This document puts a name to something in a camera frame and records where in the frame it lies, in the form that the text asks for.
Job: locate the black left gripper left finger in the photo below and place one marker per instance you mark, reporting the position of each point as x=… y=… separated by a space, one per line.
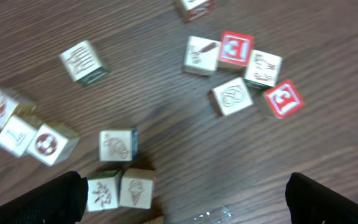
x=60 y=201

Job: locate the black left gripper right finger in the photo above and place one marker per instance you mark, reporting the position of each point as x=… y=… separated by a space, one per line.
x=312 y=203

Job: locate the plain wooden block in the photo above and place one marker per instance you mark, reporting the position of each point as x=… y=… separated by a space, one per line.
x=158 y=220

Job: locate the wooden block yellow side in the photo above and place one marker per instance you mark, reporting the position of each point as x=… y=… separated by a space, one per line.
x=103 y=190

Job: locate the wooden block round picture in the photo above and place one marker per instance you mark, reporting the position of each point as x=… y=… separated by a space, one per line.
x=53 y=143

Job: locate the wooden block ice cream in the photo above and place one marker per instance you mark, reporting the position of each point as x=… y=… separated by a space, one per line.
x=137 y=186

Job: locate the wooden block fish picture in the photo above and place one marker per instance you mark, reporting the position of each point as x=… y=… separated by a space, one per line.
x=118 y=145

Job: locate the wooden block letter blue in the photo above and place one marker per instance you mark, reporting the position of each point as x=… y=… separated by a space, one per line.
x=18 y=133

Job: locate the wooden block brown picture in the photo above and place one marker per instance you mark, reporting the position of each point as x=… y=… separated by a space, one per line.
x=14 y=102

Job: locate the wooden block pretzel picture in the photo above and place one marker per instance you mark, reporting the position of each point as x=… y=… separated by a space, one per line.
x=231 y=97

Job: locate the wooden block green side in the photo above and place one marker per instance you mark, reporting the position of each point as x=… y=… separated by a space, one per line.
x=83 y=63

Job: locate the wooden block teal side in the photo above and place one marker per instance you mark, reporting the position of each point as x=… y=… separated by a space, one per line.
x=262 y=70

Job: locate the wooden block brush picture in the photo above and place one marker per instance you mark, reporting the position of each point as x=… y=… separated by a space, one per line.
x=201 y=56

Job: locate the wooden block red side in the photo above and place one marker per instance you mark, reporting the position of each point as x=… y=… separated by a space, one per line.
x=194 y=9

